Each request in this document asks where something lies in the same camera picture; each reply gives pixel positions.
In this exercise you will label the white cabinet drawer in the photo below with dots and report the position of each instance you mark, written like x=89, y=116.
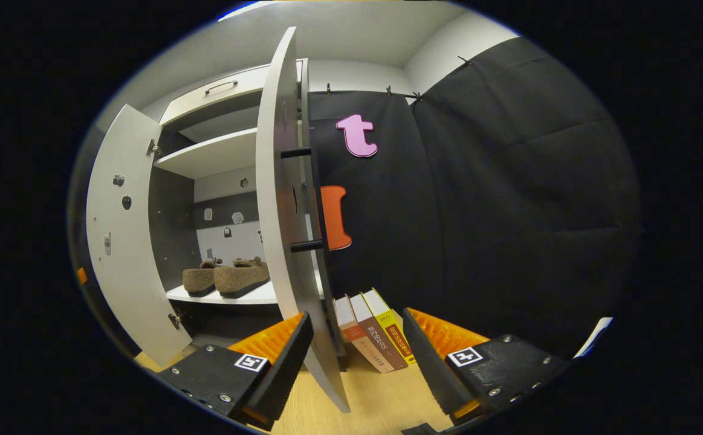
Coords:
x=206, y=103

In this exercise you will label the brown book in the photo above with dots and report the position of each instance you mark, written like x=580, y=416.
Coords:
x=378, y=338

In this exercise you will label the yellow book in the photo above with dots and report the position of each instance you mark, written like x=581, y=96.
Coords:
x=393, y=329

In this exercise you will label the white shoe cabinet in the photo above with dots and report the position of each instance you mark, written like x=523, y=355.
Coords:
x=245, y=248

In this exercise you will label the white cabinet door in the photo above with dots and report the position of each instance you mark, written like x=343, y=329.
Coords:
x=133, y=254
x=275, y=211

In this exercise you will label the long ceiling light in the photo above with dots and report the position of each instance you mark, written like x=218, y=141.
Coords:
x=242, y=10

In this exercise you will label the brown fuzzy shoe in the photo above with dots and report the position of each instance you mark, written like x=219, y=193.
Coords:
x=242, y=278
x=197, y=279

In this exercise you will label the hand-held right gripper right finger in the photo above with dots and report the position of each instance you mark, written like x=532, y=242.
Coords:
x=433, y=374

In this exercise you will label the white cabinet shelf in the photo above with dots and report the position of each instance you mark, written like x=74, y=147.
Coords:
x=218, y=154

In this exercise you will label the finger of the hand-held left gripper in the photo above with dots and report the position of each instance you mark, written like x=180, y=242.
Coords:
x=81, y=276

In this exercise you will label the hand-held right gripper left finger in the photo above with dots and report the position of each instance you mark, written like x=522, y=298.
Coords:
x=281, y=374

